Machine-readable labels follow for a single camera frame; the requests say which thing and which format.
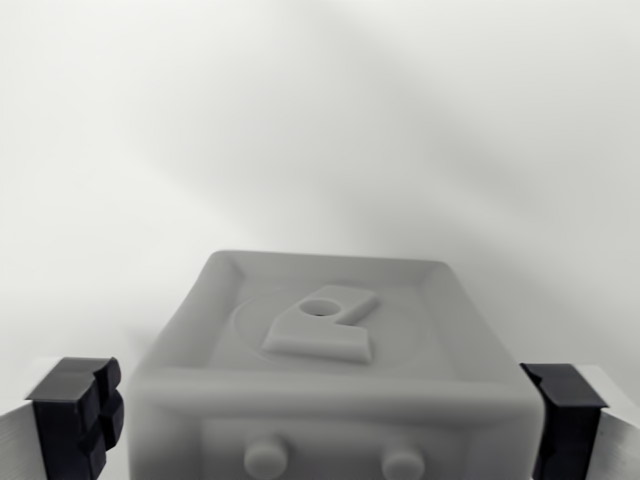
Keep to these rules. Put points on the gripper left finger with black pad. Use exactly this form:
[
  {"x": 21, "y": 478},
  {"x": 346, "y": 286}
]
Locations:
[{"x": 60, "y": 420}]

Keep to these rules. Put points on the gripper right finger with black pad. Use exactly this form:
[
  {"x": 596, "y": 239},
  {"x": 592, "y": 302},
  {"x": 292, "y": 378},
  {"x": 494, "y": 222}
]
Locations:
[{"x": 580, "y": 425}]

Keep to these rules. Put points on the grey cube with raised studs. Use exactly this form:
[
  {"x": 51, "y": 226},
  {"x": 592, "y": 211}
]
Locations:
[{"x": 330, "y": 390}]

